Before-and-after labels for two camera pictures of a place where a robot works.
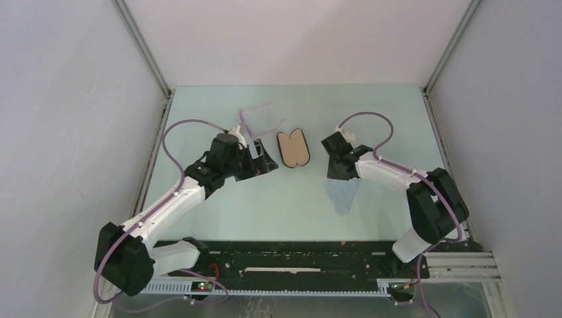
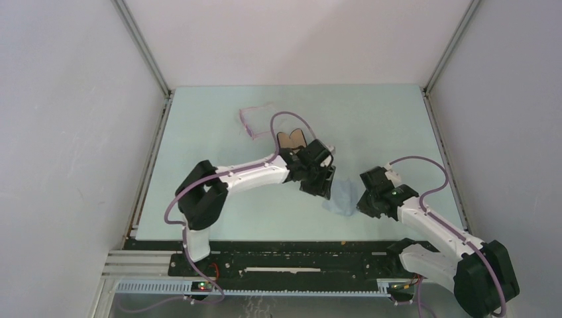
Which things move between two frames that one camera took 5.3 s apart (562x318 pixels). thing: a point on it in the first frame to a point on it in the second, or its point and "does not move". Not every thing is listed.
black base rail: x=306 y=261 does not move
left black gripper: x=257 y=166 to x=323 y=189
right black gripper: x=332 y=174 to x=362 y=206
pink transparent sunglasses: x=258 y=120 does not move
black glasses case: x=293 y=149 does not move
